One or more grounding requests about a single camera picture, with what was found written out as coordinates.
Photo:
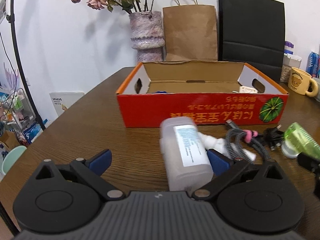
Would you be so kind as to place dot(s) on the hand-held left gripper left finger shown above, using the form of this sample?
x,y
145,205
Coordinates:
x,y
100,161

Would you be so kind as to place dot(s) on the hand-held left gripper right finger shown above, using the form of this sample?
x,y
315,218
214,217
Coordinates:
x,y
220,163

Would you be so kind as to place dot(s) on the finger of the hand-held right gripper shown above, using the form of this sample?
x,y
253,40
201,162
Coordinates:
x,y
308,162

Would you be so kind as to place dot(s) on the green spray bottle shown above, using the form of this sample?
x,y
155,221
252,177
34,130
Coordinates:
x,y
302,138

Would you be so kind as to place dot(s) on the translucent plastic container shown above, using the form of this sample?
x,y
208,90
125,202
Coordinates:
x,y
175,160

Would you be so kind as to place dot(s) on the red cardboard box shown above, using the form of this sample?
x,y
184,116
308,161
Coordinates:
x,y
200,107

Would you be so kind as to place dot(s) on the white charger adapter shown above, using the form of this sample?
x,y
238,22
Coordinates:
x,y
246,90

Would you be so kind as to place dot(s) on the blue screw lid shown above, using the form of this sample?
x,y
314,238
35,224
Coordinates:
x,y
160,91

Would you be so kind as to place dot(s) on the blue paper packages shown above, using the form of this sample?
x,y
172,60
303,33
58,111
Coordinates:
x,y
33,131

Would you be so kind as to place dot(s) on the yellow bear mug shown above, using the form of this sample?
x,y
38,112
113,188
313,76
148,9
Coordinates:
x,y
298,81

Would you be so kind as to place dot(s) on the mint green bucket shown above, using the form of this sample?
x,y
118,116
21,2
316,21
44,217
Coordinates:
x,y
11,160

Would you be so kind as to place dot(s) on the small brown cardboard box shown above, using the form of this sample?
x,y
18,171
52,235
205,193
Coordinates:
x,y
8,140

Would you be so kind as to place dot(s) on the blue drink can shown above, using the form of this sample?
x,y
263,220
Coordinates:
x,y
313,63

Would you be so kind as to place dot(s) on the clear white-lidded food container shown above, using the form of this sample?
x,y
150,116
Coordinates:
x,y
290,61

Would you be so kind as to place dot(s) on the purple lidded jar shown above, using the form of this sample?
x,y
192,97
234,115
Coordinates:
x,y
288,47

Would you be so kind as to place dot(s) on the purple flower decoration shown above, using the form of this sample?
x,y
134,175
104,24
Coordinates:
x,y
10,76

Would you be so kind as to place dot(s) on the brown paper bag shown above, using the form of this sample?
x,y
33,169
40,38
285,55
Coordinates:
x,y
190,32

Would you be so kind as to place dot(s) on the mottled purple ceramic vase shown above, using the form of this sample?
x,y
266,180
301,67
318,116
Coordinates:
x,y
147,33

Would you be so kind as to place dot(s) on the black paper bag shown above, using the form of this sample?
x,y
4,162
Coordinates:
x,y
250,30

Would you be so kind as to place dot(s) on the black light stand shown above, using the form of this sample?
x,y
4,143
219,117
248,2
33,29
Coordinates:
x,y
17,50

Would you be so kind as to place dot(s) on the white wall socket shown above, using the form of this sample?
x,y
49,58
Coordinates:
x,y
28,82

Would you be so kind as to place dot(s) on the wall picture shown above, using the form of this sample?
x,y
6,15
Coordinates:
x,y
3,7

